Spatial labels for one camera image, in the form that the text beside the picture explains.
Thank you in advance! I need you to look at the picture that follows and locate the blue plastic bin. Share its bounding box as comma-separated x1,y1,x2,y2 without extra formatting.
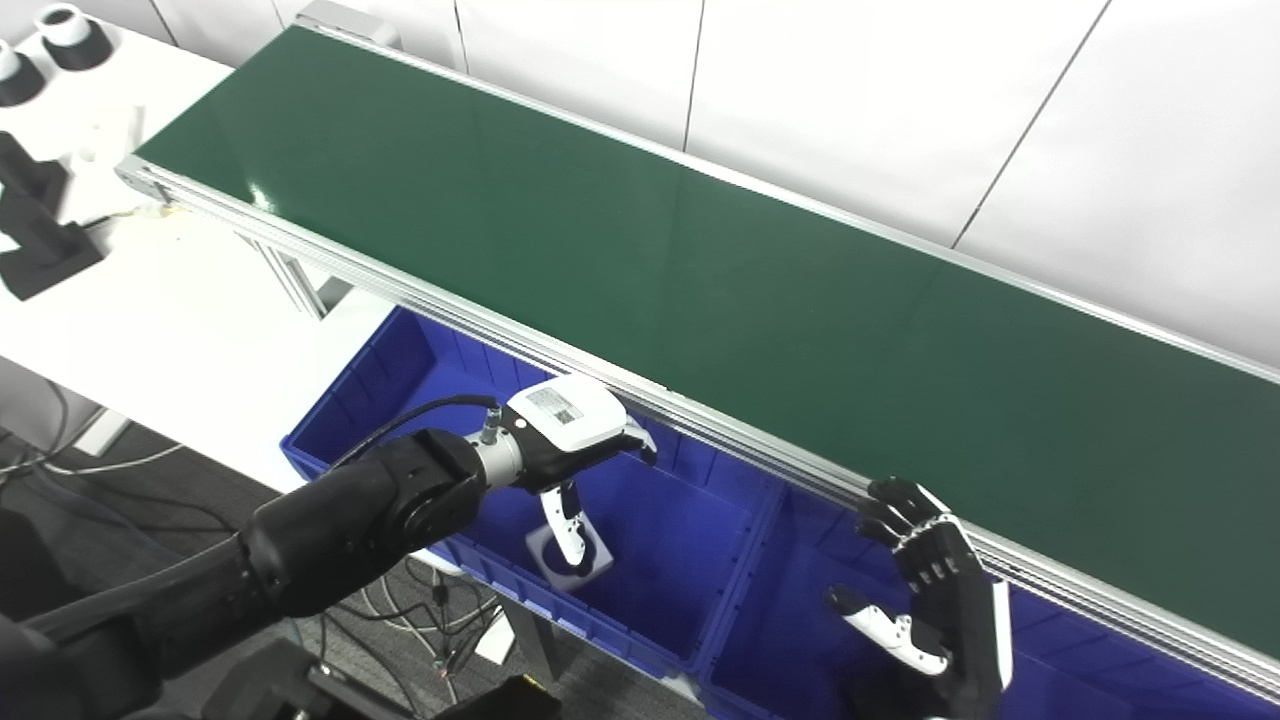
695,485,1280,720
280,305,787,681

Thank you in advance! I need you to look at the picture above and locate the thin yellowish cable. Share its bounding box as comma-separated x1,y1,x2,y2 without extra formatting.
84,203,177,234

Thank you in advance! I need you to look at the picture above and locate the aluminium conveyor leg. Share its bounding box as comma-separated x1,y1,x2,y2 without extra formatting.
235,233,353,322

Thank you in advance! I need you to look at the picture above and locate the white power strip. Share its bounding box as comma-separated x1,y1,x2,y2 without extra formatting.
476,608,517,667

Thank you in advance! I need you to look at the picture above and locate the white square part with hole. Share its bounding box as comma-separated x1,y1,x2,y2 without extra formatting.
525,522,614,591

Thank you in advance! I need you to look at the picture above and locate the white floor cable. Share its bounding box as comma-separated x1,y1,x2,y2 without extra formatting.
0,443,187,479

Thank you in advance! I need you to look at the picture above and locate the green conveyor belt aluminium frame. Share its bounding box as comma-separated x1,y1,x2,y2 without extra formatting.
115,0,1280,706

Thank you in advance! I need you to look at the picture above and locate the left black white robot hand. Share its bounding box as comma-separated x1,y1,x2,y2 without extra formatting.
505,375,659,569

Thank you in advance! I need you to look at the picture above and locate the black cylinder part white ring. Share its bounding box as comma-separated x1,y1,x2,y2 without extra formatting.
35,3,115,72
0,40,47,109

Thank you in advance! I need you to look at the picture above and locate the black floor cable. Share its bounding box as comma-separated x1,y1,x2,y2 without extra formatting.
0,378,73,473

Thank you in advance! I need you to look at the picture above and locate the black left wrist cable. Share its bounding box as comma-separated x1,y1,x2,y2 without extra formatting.
330,394,502,471

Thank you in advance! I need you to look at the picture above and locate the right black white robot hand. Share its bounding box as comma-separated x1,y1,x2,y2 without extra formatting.
824,477,1013,720

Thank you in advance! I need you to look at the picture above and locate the black block part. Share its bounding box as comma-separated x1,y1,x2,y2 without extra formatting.
0,195,107,302
0,130,72,223

